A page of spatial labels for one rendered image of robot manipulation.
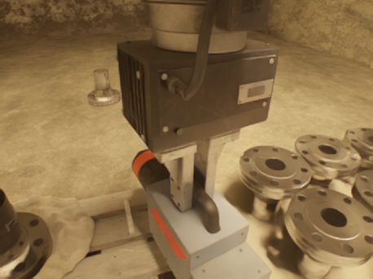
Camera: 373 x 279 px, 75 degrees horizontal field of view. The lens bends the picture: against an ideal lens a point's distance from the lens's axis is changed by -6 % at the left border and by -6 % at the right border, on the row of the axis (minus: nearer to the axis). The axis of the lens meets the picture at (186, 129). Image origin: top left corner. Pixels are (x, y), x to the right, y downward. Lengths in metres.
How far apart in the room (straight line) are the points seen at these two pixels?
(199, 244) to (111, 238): 0.42
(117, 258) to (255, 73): 0.63
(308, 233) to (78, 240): 0.65
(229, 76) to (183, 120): 0.09
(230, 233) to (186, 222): 0.09
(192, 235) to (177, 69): 0.32
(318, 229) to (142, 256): 0.50
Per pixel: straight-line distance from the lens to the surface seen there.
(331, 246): 0.78
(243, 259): 0.56
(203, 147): 0.48
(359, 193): 1.00
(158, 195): 0.58
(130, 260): 0.81
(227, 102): 0.38
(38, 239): 0.87
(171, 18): 0.33
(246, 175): 0.91
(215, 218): 0.50
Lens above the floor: 0.82
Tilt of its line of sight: 30 degrees down
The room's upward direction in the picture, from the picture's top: 1 degrees clockwise
